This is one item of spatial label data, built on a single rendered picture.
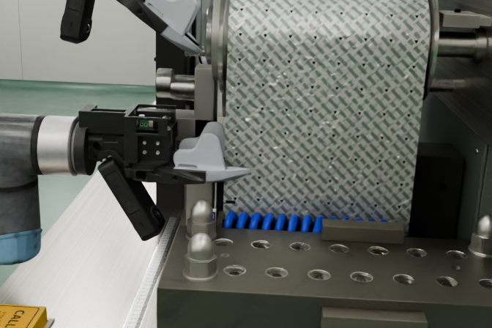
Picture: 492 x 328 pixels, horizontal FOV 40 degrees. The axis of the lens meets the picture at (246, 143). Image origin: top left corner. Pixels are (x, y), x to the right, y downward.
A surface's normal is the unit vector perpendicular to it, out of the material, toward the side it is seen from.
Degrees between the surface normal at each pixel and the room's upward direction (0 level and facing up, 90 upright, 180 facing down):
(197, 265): 90
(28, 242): 92
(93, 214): 0
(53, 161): 101
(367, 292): 0
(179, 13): 90
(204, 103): 90
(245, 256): 0
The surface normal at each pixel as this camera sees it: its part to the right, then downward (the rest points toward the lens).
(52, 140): -0.03, -0.22
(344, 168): -0.05, 0.28
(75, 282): 0.04, -0.96
